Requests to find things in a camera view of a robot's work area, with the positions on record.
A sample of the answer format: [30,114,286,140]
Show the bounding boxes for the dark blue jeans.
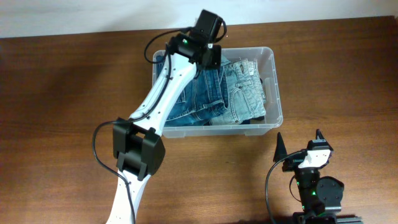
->
[165,56,229,127]

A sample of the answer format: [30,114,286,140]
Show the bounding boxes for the dark navy garment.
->
[250,77,266,122]

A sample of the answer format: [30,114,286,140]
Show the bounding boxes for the light blue jeans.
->
[210,56,266,126]

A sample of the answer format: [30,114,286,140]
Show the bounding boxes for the clear plastic storage bin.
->
[162,47,283,138]

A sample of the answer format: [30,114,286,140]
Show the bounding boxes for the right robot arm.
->
[273,129,345,223]

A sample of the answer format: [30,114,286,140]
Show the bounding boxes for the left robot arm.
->
[107,10,227,223]

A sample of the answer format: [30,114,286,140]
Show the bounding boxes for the right black camera cable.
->
[264,151,307,224]

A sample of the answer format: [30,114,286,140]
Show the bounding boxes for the black camera cable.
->
[264,151,307,224]
[91,18,228,224]

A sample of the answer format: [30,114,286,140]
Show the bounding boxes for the left black camera cable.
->
[91,18,228,224]

